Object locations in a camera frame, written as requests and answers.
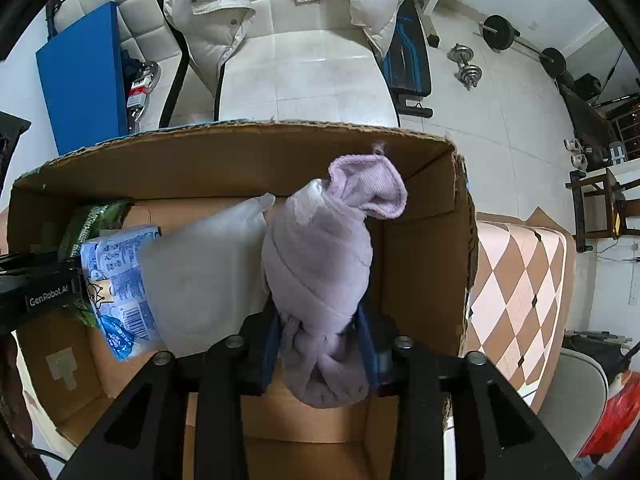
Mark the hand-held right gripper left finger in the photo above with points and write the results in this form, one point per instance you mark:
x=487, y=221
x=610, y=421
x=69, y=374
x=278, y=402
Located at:
x=270, y=341

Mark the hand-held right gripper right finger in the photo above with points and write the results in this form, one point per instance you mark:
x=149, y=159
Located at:
x=367, y=342

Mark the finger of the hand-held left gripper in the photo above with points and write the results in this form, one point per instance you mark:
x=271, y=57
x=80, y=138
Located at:
x=45, y=285

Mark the cardboard box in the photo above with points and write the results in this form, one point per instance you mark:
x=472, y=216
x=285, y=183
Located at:
x=410, y=260

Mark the lilac socks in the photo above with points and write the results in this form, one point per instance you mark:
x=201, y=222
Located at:
x=320, y=260

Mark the blue tissue packet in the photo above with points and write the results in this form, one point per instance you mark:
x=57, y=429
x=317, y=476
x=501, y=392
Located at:
x=150, y=280

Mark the green snack packet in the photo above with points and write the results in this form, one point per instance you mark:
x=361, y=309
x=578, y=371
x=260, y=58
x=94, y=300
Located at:
x=87, y=230

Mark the blue board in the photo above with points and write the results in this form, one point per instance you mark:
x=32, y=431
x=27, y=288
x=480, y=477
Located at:
x=80, y=90

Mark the grey chair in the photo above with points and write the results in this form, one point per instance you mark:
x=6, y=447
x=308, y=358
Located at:
x=570, y=400

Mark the red and white packet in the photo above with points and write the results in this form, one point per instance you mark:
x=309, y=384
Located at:
x=140, y=87

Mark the red plastic bag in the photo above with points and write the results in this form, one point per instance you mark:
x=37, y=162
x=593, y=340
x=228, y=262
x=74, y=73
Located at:
x=617, y=425

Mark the dark wooden chair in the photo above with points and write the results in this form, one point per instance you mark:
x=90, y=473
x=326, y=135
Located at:
x=597, y=205

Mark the white sofa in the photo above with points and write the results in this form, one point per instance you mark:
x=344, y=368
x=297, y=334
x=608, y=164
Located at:
x=300, y=70

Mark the black weight bench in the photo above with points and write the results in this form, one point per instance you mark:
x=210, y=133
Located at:
x=410, y=60

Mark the chrome dumbbell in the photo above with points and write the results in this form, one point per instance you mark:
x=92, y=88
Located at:
x=470, y=74
x=460, y=53

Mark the black barbell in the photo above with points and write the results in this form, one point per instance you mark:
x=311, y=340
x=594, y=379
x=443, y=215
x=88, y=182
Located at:
x=525, y=47

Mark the white puffer jacket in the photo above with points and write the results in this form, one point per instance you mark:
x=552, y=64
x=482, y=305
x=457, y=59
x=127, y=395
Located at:
x=260, y=5

